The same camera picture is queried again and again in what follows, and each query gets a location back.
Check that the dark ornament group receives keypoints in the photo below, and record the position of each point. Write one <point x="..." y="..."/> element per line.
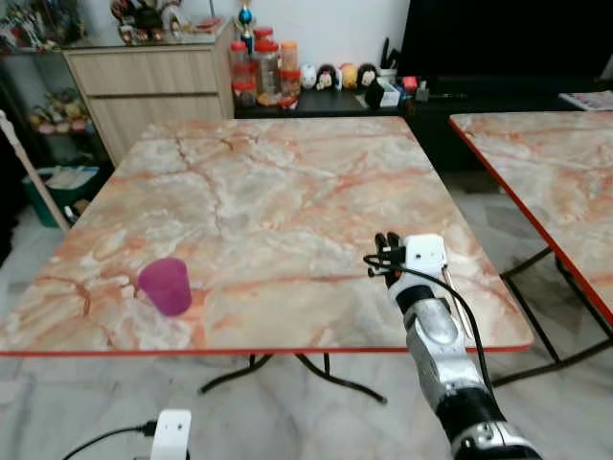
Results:
<point x="146" y="19"/>

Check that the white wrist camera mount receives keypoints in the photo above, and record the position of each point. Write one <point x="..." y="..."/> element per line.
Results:
<point x="426" y="257"/>
<point x="172" y="436"/>

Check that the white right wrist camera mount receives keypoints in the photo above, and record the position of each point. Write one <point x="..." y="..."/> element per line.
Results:
<point x="426" y="257"/>

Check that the orange lid snack jar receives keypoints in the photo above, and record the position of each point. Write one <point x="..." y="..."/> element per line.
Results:
<point x="289" y="67"/>

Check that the dark round figurine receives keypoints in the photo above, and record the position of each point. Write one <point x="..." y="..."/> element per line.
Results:
<point x="368" y="76"/>

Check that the large red lid snack jar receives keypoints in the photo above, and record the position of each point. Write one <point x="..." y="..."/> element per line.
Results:
<point x="267" y="69"/>

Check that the purple plastic cup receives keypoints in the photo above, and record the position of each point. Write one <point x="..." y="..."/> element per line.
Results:
<point x="165" y="287"/>

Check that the light wooden stick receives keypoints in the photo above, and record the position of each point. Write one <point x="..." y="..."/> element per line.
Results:
<point x="34" y="172"/>

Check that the green plastic bin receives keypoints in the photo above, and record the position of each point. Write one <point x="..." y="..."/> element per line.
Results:
<point x="59" y="195"/>

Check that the black and white small box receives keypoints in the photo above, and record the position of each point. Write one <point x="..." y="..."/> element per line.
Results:
<point x="385" y="94"/>

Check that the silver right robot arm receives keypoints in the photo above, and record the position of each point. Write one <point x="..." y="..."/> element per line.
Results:
<point x="433" y="337"/>

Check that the blue and gold trophy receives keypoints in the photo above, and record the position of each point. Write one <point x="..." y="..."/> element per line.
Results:
<point x="245" y="19"/>

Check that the small red box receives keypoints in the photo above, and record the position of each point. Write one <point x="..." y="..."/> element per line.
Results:
<point x="410" y="83"/>

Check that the silver metal fork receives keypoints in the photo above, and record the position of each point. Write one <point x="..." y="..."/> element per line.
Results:
<point x="453" y="289"/>

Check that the dark metal folding table frame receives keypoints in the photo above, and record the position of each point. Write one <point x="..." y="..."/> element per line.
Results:
<point x="556" y="361"/>

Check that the black television screen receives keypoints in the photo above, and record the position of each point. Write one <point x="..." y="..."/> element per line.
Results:
<point x="508" y="38"/>

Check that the white pen holder cup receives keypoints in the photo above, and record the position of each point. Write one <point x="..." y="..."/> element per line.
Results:
<point x="388" y="67"/>

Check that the white round figurine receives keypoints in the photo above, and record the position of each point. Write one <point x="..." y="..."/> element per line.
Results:
<point x="308" y="77"/>

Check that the yellow round figurine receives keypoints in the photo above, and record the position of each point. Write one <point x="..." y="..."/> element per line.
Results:
<point x="349" y="75"/>

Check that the printed paper magazine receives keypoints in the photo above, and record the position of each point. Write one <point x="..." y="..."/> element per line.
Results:
<point x="589" y="100"/>

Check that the light wooden drawer cabinet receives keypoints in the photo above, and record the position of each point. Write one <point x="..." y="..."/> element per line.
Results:
<point x="153" y="91"/>

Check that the glass display shelf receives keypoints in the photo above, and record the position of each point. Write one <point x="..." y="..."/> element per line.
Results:
<point x="48" y="105"/>

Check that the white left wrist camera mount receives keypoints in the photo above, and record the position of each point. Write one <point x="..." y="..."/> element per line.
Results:
<point x="172" y="436"/>

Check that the red lid jar with label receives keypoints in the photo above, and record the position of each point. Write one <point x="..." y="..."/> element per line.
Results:
<point x="242" y="75"/>

